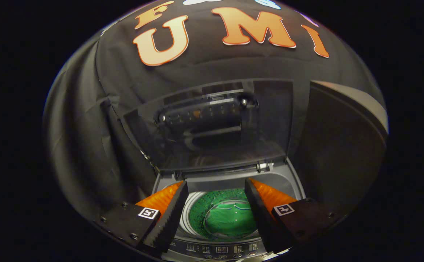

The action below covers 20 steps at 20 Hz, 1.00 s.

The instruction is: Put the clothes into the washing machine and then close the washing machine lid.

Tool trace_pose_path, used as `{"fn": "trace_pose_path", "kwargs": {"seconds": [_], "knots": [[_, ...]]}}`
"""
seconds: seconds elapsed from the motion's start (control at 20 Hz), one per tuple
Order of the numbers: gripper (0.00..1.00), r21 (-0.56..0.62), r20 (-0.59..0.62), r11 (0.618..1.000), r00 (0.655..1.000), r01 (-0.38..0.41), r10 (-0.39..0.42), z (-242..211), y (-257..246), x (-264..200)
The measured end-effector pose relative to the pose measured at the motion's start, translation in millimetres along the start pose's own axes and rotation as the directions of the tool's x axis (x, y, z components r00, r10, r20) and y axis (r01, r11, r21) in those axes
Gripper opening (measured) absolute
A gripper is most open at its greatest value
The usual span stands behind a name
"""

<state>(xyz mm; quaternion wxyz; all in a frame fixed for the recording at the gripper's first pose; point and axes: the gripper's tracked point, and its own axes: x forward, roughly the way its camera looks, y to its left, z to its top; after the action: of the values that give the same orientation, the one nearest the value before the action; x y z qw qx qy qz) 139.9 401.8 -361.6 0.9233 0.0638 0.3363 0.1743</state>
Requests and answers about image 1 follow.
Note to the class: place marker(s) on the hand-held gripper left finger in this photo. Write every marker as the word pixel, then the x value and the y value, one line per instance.
pixel 170 222

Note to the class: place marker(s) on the grey cabinet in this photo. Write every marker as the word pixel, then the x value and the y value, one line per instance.
pixel 343 145

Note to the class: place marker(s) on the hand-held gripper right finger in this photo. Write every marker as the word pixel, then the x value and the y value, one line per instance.
pixel 261 218

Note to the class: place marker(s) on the green polo shirt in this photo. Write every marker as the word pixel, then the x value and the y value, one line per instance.
pixel 230 222

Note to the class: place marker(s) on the glass washing machine lid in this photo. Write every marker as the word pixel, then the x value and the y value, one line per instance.
pixel 270 127

